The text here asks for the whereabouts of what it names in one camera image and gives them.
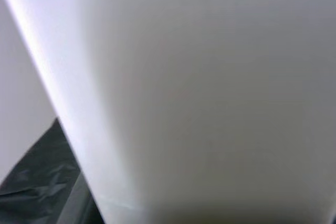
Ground black fabric table cover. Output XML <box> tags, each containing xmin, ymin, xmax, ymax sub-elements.
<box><xmin>0</xmin><ymin>118</ymin><xmax>106</xmax><ymax>224</ymax></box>

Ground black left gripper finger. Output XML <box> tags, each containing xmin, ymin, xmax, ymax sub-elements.
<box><xmin>56</xmin><ymin>171</ymin><xmax>106</xmax><ymax>224</ymax></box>

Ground white plastic table leg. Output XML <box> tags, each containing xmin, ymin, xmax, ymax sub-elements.
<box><xmin>0</xmin><ymin>0</ymin><xmax>336</xmax><ymax>224</ymax></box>

